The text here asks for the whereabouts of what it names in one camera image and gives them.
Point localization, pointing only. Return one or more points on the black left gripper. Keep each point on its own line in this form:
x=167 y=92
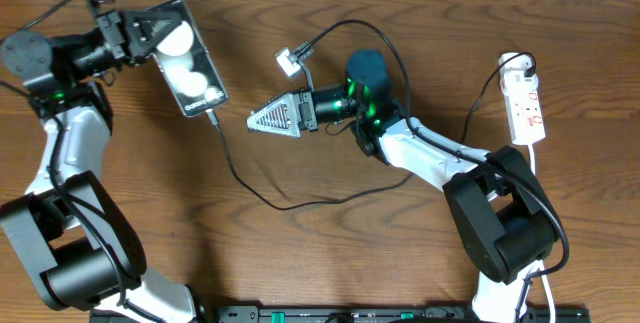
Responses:
x=127 y=40

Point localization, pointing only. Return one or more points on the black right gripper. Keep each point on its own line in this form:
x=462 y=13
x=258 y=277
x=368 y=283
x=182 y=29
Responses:
x=305 y=119

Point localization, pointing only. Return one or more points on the black flip smartphone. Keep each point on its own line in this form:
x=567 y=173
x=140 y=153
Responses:
x=185 y=62

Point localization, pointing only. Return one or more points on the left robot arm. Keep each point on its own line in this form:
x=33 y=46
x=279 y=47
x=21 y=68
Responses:
x=73 y=241

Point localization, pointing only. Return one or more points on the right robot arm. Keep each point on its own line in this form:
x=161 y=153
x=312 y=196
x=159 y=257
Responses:
x=504 y=219

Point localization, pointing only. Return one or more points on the white USB charger adapter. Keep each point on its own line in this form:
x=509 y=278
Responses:
x=518 y=72

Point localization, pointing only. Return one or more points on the white power strip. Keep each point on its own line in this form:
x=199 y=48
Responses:
x=523 y=108

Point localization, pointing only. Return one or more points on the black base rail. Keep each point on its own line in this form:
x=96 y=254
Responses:
x=253 y=314

